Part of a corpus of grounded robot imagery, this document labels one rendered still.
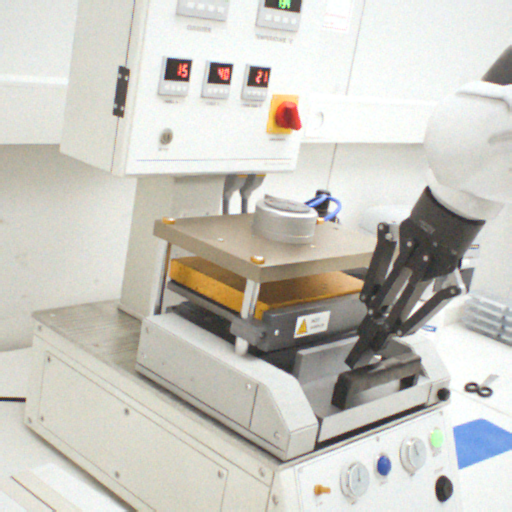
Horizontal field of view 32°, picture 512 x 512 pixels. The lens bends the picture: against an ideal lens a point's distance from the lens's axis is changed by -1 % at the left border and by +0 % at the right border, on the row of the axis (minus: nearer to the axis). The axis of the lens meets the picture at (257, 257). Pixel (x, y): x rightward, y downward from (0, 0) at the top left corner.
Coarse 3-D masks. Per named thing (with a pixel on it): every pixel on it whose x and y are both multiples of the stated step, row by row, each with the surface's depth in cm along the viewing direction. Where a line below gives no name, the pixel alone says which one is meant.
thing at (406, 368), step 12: (384, 360) 106; (396, 360) 107; (408, 360) 108; (420, 360) 110; (348, 372) 101; (360, 372) 102; (372, 372) 103; (384, 372) 104; (396, 372) 106; (408, 372) 109; (336, 384) 101; (348, 384) 100; (360, 384) 101; (372, 384) 103; (408, 384) 111; (336, 396) 101; (348, 396) 100
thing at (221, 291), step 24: (192, 264) 113; (168, 288) 114; (192, 288) 111; (216, 288) 108; (240, 288) 107; (264, 288) 109; (288, 288) 110; (312, 288) 112; (336, 288) 114; (360, 288) 116; (216, 312) 109; (240, 312) 106
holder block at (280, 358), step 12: (168, 312) 115; (180, 312) 114; (204, 324) 112; (216, 324) 112; (228, 324) 113; (228, 336) 109; (336, 336) 116; (348, 336) 118; (288, 348) 109; (300, 348) 111; (264, 360) 106; (276, 360) 108; (288, 360) 110
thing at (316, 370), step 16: (304, 352) 104; (320, 352) 106; (336, 352) 109; (288, 368) 109; (304, 368) 105; (320, 368) 107; (336, 368) 110; (304, 384) 106; (320, 384) 106; (384, 384) 110; (400, 384) 111; (416, 384) 112; (320, 400) 102; (352, 400) 104; (368, 400) 104; (384, 400) 106; (400, 400) 109; (416, 400) 113; (320, 416) 98; (336, 416) 100; (352, 416) 102; (368, 416) 105; (384, 416) 108; (320, 432) 98; (336, 432) 101
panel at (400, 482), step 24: (384, 432) 108; (408, 432) 112; (432, 432) 115; (336, 456) 101; (360, 456) 104; (432, 456) 115; (312, 480) 98; (336, 480) 101; (384, 480) 107; (408, 480) 110; (432, 480) 114; (312, 504) 97; (336, 504) 100; (360, 504) 103; (384, 504) 106; (408, 504) 110; (432, 504) 114; (456, 504) 118
